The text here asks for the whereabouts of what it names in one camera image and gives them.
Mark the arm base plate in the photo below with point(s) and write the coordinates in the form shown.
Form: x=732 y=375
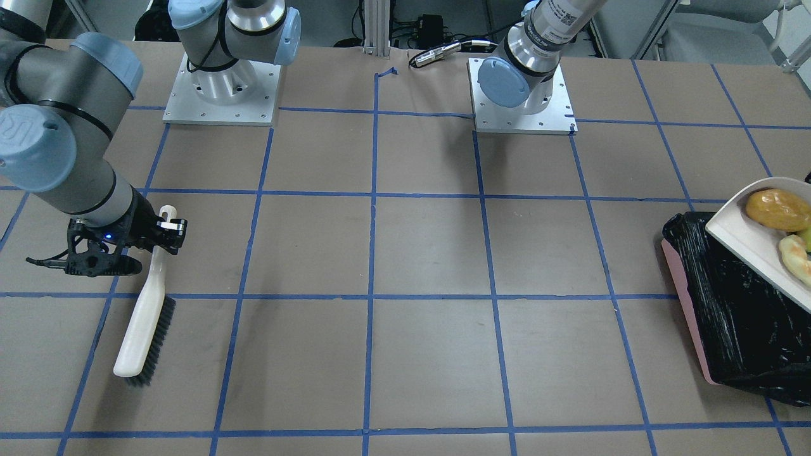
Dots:
x=548 y=109
x=246 y=94

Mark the beige hand brush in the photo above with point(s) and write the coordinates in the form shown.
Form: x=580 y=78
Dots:
x=146 y=331

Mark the bin with black bag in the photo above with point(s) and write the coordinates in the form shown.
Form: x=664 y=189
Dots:
x=754 y=338

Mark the beige plastic dustpan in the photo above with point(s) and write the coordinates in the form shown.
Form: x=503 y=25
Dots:
x=756 y=245

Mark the yellow green sponge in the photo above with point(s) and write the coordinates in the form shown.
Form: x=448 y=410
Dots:
x=805 y=236

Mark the yellow toy potato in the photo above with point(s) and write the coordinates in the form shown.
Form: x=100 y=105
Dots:
x=778 y=209

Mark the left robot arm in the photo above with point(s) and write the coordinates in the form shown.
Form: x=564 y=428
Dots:
x=520 y=73

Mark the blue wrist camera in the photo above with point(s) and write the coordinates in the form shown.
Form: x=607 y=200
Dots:
x=93 y=251

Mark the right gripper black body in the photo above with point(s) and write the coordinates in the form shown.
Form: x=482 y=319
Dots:
x=140 y=221

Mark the toy croissant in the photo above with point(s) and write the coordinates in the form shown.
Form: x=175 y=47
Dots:
x=794 y=257

